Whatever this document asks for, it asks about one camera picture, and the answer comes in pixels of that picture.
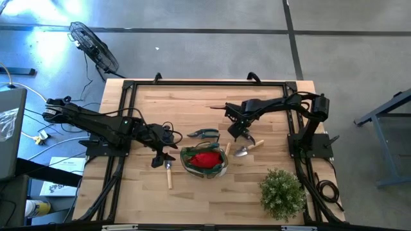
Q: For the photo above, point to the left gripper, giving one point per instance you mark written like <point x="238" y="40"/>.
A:
<point x="157" y="141"/>

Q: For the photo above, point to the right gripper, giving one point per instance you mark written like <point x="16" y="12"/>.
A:
<point x="241" y="112"/>

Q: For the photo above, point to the black pruning shears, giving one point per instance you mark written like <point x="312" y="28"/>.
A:
<point x="251" y="139"/>

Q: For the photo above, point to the red gardening gloves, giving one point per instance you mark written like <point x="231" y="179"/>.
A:
<point x="207" y="160"/>

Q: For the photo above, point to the beige green canvas gardening bag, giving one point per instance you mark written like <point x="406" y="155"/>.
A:
<point x="205" y="173"/>

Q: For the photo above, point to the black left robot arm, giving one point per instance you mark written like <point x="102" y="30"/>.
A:
<point x="96" y="123"/>

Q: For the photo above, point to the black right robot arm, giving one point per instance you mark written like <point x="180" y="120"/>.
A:
<point x="282" y="104"/>

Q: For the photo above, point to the clear plastic bag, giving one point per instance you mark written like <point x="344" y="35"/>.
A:
<point x="8" y="125"/>

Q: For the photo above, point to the artificial green shrub plant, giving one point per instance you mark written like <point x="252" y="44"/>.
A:
<point x="282" y="195"/>

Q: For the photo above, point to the white printed paper sheet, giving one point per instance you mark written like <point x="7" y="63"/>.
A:
<point x="69" y="165"/>

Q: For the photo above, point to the white printed flat box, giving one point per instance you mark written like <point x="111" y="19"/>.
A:
<point x="59" y="189"/>

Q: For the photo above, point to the black desk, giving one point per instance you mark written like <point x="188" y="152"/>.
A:
<point x="48" y="171"/>

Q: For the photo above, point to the yellow white plug adapter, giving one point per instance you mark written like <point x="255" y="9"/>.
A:
<point x="40" y="139"/>

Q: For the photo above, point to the black floor fan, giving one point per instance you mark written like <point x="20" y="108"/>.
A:
<point x="93" y="48"/>

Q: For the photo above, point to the yellow white can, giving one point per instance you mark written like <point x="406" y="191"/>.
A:
<point x="38" y="208"/>

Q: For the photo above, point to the grey box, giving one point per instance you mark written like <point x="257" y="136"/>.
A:
<point x="17" y="144"/>

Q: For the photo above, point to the black floor bar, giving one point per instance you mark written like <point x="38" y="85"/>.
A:
<point x="19" y="71"/>

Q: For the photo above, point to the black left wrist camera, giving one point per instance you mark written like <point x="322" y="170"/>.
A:
<point x="169" y="133"/>

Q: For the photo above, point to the black metal table frame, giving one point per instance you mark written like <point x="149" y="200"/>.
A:
<point x="208" y="83"/>

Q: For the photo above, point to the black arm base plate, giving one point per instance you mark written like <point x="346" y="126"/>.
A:
<point x="318" y="146"/>
<point x="96" y="150"/>

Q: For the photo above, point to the grey metal bracket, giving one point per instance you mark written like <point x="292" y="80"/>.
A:
<point x="118" y="227"/>
<point x="298" y="228"/>

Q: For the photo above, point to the blue metal cart frame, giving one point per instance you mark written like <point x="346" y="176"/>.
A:
<point x="381" y="154"/>

